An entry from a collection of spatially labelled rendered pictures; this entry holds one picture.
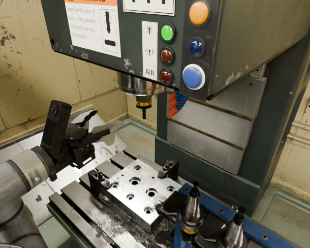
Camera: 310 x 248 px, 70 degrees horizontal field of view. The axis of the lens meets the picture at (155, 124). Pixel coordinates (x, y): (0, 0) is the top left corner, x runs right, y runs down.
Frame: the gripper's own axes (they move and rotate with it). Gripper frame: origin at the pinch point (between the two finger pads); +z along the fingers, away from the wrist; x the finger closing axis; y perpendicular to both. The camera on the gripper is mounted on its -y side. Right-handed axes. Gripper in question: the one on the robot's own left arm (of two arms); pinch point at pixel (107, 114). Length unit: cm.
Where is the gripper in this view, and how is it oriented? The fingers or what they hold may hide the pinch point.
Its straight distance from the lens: 60.9
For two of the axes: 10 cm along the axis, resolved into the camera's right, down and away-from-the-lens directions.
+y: 0.2, 8.4, 5.4
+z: 5.9, -4.5, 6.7
